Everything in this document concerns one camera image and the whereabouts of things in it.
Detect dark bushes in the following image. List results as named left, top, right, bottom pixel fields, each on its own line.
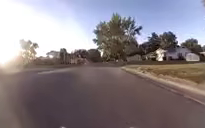
left=73, top=48, right=103, bottom=64

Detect large green tree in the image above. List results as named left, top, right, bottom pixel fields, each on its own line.
left=92, top=13, right=144, bottom=63

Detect grey asphalt road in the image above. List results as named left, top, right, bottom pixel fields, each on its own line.
left=0, top=64, right=205, bottom=128

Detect dark trees behind house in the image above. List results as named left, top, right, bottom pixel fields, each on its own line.
left=144, top=31, right=180, bottom=53

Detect grass lawn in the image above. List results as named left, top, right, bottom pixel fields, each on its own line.
left=126, top=62, right=205, bottom=86

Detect white house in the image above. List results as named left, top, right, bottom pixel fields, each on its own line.
left=154, top=46, right=201, bottom=63

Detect small tree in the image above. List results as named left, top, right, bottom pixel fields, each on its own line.
left=19, top=39, right=40, bottom=65

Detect pale concrete kerb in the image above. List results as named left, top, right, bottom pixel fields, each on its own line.
left=120, top=65, right=205, bottom=110

